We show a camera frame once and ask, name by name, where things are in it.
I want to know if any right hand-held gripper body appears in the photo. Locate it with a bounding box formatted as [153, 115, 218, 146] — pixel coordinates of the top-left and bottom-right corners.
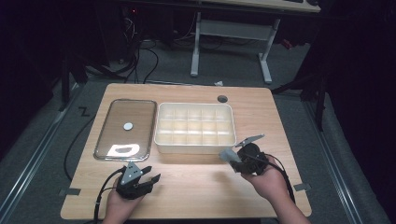
[234, 133, 271, 175]

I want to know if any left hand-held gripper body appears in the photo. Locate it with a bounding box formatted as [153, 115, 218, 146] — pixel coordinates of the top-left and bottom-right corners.
[115, 161, 149, 201]

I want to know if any white compartment storage box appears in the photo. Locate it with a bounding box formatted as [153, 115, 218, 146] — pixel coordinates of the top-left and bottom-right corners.
[153, 102, 237, 155]

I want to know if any person's right hand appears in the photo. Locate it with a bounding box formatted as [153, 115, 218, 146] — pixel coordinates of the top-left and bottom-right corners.
[240, 154, 291, 203]

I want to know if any person's left hand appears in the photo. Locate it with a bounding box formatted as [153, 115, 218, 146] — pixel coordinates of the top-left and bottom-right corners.
[102, 177, 145, 224]

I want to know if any clear lid with metal rim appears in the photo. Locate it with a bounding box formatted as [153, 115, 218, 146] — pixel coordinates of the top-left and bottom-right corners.
[93, 98, 158, 162]

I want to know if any grey tape piece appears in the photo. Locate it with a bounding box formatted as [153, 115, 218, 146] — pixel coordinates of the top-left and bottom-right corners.
[293, 182, 312, 192]
[58, 188, 82, 197]

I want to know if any black metal stand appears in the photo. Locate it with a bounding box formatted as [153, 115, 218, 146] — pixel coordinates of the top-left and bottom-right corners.
[58, 50, 92, 113]
[270, 70, 329, 133]

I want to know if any white-legged desk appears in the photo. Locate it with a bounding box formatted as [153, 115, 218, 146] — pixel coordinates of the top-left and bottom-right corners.
[189, 0, 322, 85]

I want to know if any left hand-held gripper cable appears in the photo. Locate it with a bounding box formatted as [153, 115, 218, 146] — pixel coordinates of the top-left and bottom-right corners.
[92, 167, 128, 224]

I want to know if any hand-held gripper cable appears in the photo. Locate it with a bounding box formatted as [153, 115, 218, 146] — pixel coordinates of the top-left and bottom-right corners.
[92, 167, 128, 224]
[248, 151, 297, 204]

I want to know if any right hand-held gripper cable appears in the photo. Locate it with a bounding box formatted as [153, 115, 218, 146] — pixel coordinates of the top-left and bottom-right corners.
[248, 151, 297, 204]

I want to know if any thin black floor cable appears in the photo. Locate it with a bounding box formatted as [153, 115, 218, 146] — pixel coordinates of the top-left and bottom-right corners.
[63, 114, 97, 182]

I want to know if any metal floor rail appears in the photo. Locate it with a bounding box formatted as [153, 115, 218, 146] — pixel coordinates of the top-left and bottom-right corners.
[302, 101, 364, 224]
[0, 83, 82, 218]

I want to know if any bundle of black floor cables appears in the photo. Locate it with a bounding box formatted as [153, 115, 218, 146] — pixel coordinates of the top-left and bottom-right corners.
[116, 12, 161, 85]

